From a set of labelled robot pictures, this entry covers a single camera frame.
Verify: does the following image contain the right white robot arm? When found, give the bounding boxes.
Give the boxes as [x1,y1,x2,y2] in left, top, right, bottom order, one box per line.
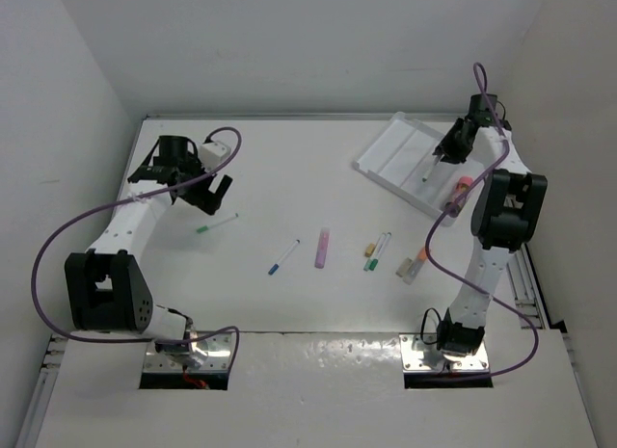
[434,94,548,356]

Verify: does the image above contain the pink capped clear tube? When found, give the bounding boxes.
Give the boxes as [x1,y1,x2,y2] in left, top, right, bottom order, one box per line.
[443,175,473,218]

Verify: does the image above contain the white divided tray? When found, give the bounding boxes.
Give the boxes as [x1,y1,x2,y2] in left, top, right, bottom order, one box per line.
[352,113,484,219]

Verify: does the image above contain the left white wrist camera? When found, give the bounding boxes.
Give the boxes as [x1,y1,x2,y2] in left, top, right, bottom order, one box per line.
[198,142,231,170]

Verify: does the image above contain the metal base plate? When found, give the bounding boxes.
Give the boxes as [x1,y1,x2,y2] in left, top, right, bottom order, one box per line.
[399,333,490,374]
[143,331,235,374]

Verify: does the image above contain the orange capped clear tube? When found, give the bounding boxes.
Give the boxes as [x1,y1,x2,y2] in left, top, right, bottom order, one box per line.
[403,248,428,285]

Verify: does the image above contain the pink highlighter stick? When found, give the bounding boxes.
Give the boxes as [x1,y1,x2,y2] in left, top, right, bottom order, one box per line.
[314,227,331,269]

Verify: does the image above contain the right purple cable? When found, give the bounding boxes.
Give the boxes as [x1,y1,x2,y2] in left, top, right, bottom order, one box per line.
[426,62,540,380]

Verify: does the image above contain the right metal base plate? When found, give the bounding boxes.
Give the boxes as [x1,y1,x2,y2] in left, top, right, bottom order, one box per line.
[399,333,490,374]

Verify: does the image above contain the purple cable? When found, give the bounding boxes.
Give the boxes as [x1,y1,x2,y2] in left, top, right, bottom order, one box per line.
[31,126,242,367]
[426,62,540,380]

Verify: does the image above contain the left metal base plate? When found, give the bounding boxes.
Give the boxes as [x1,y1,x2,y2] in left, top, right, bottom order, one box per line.
[143,331,235,374]

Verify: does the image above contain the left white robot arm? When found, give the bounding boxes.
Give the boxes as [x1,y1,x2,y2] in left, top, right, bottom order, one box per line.
[65,135,232,346]

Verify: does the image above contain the blue capped white pen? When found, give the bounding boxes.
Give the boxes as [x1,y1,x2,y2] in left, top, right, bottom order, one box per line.
[267,239,301,276]

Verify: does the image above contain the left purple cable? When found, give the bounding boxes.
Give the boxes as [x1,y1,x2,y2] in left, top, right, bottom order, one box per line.
[31,126,242,367]

